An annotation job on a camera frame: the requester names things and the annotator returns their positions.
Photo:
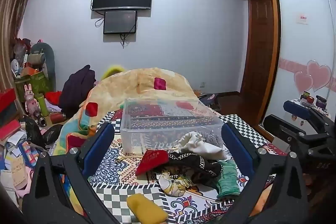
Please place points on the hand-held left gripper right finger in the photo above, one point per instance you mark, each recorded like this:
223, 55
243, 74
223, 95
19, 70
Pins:
236, 148

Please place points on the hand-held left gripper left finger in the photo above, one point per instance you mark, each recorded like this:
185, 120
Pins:
99, 146

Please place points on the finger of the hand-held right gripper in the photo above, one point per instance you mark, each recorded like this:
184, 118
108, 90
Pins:
281, 125
296, 106

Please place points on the green knitted cloth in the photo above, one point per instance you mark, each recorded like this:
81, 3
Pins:
228, 179

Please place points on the black cloth with white trim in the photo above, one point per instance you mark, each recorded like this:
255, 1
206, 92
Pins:
194, 166

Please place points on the red fabric pouch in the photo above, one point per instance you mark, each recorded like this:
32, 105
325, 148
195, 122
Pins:
152, 162

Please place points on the yellow floral cloth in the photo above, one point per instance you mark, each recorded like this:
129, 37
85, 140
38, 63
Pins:
174, 184

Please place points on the clear plastic storage box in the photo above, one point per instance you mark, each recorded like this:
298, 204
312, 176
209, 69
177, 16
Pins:
168, 121

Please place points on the yellow sponge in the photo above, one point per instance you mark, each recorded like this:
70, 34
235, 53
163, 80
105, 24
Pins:
147, 209

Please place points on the red jar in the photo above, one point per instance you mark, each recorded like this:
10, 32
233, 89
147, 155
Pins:
311, 99

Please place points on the small pink heart sticker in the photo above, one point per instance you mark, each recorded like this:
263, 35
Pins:
303, 82

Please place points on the dark jar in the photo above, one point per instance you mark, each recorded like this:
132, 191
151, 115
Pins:
320, 101

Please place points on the large pink heart sticker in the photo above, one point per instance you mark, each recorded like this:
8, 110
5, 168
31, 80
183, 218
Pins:
319, 77

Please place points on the red metal cup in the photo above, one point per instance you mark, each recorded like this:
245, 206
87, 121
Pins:
57, 117

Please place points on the dark purple jacket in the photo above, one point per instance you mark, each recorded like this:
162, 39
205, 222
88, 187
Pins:
77, 90

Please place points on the white sliding wardrobe door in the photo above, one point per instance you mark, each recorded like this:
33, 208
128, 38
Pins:
296, 43

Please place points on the black plastic bag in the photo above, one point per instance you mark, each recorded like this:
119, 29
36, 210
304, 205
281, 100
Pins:
36, 132

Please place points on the red cloth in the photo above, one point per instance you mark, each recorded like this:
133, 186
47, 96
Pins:
53, 97

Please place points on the orange printed blanket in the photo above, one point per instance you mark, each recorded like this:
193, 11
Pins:
136, 87

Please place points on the green bottle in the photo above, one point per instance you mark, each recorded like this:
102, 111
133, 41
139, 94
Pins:
42, 104

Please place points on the brown wooden door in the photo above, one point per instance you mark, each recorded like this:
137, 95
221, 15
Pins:
258, 43

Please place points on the yellow-green plush toy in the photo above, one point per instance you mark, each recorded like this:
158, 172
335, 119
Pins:
113, 71

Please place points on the pink rabbit toy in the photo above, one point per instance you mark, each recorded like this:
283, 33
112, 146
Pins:
31, 100

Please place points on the pile of papers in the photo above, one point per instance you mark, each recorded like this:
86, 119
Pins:
13, 161

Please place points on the white and red label sticker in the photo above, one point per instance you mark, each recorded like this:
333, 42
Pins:
304, 18

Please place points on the green cardboard box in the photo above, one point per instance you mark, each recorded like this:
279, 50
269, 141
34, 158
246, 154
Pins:
34, 85

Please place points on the red box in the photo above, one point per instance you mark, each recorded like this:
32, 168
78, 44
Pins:
7, 100

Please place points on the grey curved cushion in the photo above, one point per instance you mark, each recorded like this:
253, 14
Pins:
48, 56

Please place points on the brown striped curtain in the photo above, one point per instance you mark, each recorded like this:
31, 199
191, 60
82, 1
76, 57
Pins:
13, 16

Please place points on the small black wall monitor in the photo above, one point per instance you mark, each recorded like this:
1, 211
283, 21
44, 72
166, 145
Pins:
120, 22

